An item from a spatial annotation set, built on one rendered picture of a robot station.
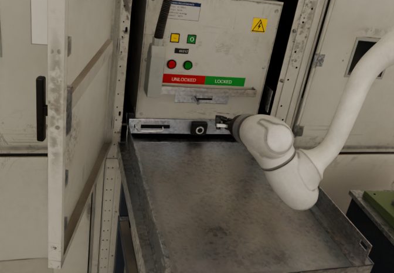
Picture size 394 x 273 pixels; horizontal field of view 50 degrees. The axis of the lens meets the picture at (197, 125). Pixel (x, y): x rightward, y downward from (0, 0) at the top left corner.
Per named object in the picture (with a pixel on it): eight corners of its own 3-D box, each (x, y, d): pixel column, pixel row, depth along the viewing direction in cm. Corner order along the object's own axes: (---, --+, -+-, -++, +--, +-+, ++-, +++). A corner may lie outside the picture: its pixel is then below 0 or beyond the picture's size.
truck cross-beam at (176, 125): (260, 134, 173) (262, 121, 171) (127, 133, 157) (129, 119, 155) (255, 129, 178) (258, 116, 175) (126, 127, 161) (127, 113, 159)
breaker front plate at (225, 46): (255, 124, 171) (283, 4, 150) (136, 122, 156) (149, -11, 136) (254, 123, 172) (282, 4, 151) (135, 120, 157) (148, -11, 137)
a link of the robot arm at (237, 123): (267, 147, 118) (258, 144, 124) (269, 115, 117) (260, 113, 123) (237, 147, 115) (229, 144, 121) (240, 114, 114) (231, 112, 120)
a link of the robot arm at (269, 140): (229, 127, 114) (252, 165, 117) (253, 135, 99) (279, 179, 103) (260, 104, 116) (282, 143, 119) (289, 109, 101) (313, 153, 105)
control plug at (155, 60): (160, 98, 143) (166, 48, 136) (146, 98, 142) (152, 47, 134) (156, 89, 150) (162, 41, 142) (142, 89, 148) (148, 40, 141)
